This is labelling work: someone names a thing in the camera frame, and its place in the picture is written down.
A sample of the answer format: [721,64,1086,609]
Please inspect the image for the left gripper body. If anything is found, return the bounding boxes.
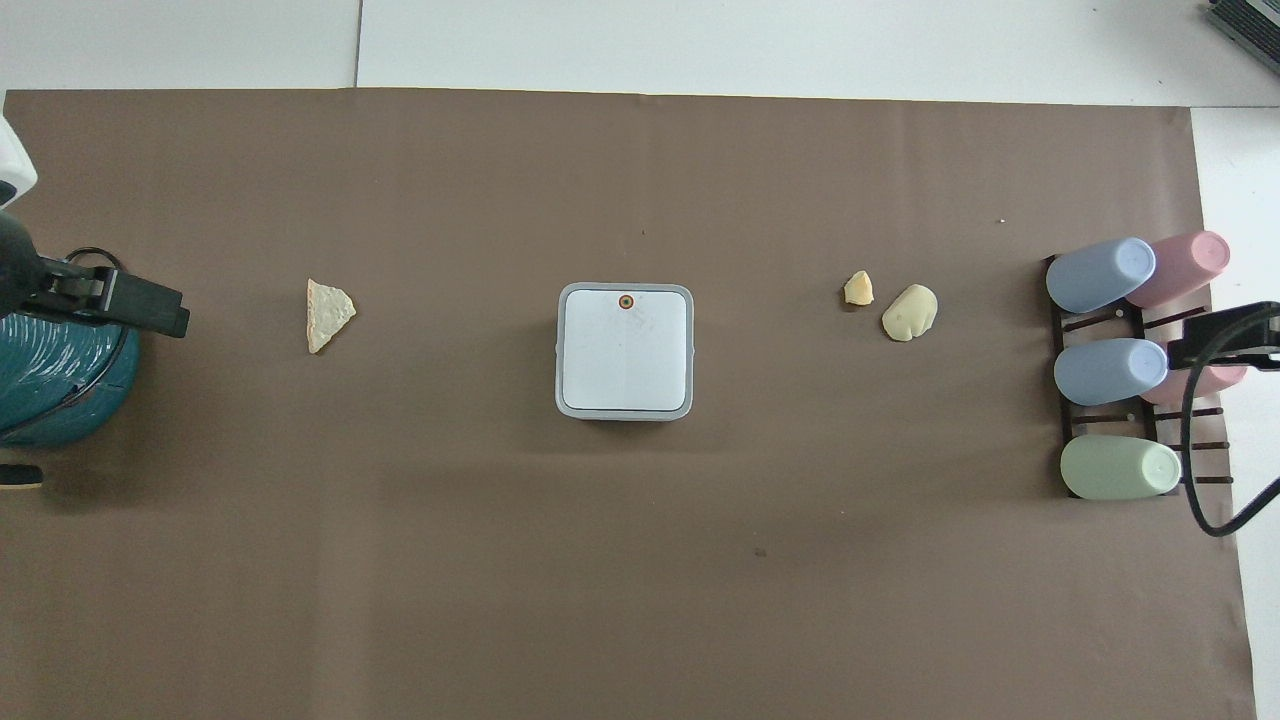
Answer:
[0,213,77,320]

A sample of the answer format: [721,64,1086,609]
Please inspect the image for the beige triangular trash piece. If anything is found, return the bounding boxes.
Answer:
[306,278,357,355]

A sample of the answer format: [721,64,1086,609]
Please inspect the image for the white bin with grey rim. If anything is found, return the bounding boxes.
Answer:
[555,282,695,422]

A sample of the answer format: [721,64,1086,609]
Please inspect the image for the pale yellow trash lump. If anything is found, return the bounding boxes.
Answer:
[881,284,939,343]

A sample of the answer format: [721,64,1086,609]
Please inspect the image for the teal ribbed pot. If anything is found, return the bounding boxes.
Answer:
[0,316,142,448]

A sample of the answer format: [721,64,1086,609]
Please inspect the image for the black cup rack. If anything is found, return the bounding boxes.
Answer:
[1044,254,1234,499]

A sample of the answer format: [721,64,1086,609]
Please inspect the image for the blue plastic cup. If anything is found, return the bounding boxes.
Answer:
[1046,237,1158,314]
[1053,337,1170,408]

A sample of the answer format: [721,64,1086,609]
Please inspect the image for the green plastic cup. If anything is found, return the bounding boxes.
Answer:
[1059,433,1184,501]

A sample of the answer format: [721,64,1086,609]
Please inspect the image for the pink plastic cup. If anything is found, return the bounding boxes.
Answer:
[1139,361,1250,407]
[1125,230,1232,310]

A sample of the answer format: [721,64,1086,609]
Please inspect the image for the grey ribbed device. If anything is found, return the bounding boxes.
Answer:
[1204,0,1280,47]

